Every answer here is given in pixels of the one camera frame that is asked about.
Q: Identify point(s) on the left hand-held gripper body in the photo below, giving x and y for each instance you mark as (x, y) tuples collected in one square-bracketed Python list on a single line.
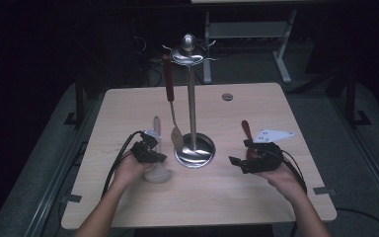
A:
[(139, 153)]

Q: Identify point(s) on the person's left hand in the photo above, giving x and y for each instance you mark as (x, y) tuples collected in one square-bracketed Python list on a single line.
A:
[(128, 173)]

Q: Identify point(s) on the beige ladle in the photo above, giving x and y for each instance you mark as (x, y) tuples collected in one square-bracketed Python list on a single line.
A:
[(159, 176)]

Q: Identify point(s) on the dark red wooden spoon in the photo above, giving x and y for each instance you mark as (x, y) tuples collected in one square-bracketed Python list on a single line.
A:
[(246, 128)]

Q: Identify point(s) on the grey round table grommet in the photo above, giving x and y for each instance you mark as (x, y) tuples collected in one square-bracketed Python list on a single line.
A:
[(227, 97)]

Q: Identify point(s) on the person's right hand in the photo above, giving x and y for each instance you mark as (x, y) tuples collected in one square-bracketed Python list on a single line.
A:
[(284, 184)]

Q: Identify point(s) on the white metal desk frame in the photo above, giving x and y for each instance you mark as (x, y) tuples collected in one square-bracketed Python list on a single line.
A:
[(246, 30)]

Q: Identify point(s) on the steel utensil rack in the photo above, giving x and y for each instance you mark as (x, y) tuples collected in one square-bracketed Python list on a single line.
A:
[(192, 108)]

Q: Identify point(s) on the grey metal floor rail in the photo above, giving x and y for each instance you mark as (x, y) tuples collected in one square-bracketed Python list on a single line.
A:
[(375, 171), (49, 197)]

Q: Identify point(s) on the grey tape piece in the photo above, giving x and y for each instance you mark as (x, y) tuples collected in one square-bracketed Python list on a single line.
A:
[(324, 190), (71, 198)]

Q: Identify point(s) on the black metal stand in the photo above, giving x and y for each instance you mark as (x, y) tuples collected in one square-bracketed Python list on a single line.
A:
[(79, 105), (351, 102)]

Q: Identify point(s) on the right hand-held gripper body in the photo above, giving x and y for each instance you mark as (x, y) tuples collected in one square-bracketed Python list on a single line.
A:
[(268, 159)]

